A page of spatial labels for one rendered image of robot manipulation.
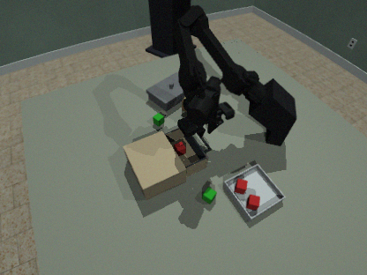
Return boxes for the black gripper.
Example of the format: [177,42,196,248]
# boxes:
[177,102,235,138]

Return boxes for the red block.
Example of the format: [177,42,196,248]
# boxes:
[174,142,186,156]
[246,195,260,211]
[235,179,248,194]

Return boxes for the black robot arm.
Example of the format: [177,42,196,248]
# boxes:
[172,5,271,125]

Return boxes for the green block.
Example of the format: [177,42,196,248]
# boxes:
[202,187,217,204]
[153,114,164,127]

